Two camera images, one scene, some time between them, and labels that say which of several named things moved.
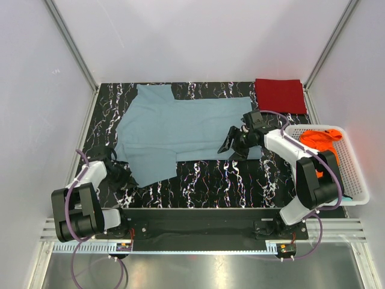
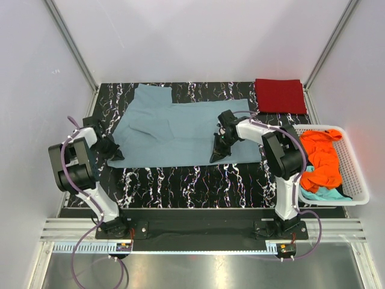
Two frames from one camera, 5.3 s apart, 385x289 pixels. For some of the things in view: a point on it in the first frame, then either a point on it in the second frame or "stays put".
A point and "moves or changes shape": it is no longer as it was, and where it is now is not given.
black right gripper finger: x=228 y=142 → x=219 y=150
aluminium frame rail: x=334 y=230 stays put
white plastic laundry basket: x=352 y=183 stays put
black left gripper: x=127 y=182 → x=118 y=153
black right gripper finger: x=240 y=155 → x=226 y=153
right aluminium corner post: x=350 y=6 stays put
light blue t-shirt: x=156 y=130 moves or changes shape
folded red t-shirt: x=286 y=96 stays put
